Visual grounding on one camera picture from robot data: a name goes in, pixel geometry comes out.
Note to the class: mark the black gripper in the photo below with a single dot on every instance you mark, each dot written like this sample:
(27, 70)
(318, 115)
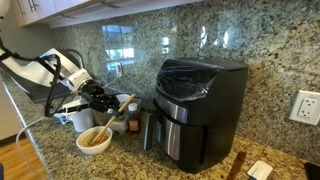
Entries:
(98, 98)

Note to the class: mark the empty white bowl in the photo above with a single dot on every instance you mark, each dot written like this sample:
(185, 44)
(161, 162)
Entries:
(124, 97)

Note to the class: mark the white bowl with grains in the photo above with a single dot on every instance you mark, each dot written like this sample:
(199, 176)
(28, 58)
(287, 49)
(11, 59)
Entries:
(95, 146)

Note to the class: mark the dark wooden spoon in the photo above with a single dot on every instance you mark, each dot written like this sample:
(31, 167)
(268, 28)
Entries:
(237, 165)

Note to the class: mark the clear plastic bag of grains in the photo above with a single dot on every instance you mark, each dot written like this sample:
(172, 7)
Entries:
(100, 117)

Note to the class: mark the brown bottle with white cap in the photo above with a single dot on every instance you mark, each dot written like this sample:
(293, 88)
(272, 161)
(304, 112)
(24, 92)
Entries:
(134, 121)

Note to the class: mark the white ceramic mug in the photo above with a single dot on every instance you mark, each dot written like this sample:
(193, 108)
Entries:
(81, 120)

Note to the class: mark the white blue dish cloth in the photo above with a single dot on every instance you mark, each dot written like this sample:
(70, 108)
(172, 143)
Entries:
(60, 117)

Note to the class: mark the black air fryer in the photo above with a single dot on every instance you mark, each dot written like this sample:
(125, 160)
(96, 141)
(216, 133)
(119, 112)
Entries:
(206, 113)

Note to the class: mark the black stove top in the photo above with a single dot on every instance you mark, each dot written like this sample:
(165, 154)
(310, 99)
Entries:
(313, 171)

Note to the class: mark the white wall outlet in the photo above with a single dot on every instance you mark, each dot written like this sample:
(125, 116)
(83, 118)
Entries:
(116, 76)
(306, 107)

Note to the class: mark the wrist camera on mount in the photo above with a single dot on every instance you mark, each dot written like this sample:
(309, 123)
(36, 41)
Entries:
(75, 106)

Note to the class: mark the wall cabinet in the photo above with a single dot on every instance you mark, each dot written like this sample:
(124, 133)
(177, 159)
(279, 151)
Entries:
(83, 8)

